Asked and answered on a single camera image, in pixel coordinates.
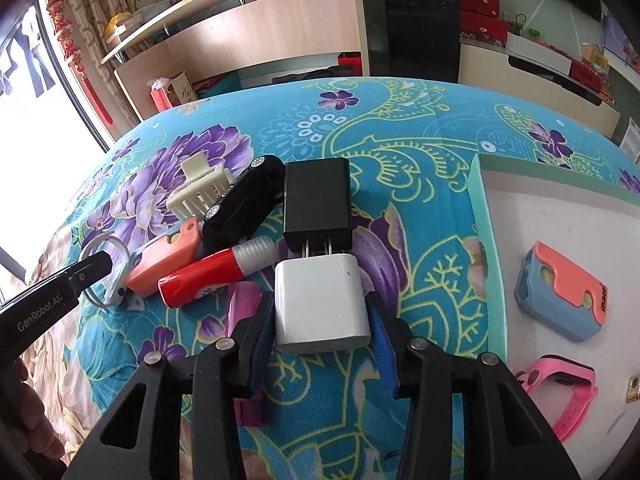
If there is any teal shallow cardboard tray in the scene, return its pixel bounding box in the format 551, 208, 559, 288
468, 155, 639, 479

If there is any white flat box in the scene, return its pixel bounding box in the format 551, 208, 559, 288
506, 32, 572, 76

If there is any orange blue folding case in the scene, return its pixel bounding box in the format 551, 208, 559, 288
125, 217, 202, 298

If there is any pink smart watch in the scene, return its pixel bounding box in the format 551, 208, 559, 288
514, 353, 600, 444

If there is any red tube bottle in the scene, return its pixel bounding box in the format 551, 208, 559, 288
158, 236, 279, 309

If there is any black bag on floor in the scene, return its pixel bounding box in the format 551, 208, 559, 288
271, 65, 352, 84

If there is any gold patterned lighter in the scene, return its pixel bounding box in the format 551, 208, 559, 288
626, 375, 640, 403

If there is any person's left hand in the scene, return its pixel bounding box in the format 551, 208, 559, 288
9, 358, 64, 460

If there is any cream hair claw clip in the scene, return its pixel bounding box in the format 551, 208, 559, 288
166, 152, 234, 221

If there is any wooden curved desk counter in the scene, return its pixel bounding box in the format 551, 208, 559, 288
104, 0, 367, 119

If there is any white round ring gadget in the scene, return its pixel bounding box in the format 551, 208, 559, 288
79, 232, 131, 310

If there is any cream TV stand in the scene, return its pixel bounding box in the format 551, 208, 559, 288
458, 41, 620, 139

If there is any white USB charger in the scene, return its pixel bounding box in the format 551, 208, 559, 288
274, 254, 371, 356

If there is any blue orange case with text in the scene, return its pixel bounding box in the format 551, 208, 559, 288
514, 240, 608, 342

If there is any red hanging knot decoration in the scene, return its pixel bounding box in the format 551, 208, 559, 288
46, 0, 113, 127

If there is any floral blue tablecloth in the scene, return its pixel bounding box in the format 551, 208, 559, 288
19, 77, 640, 480

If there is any black cabinet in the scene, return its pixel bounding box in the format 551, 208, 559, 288
362, 0, 460, 82

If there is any magenta lighter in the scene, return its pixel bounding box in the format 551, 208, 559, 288
226, 281, 265, 427

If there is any black power adapter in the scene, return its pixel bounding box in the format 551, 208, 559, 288
282, 157, 354, 254

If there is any red gift box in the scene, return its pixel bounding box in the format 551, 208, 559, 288
460, 10, 509, 47

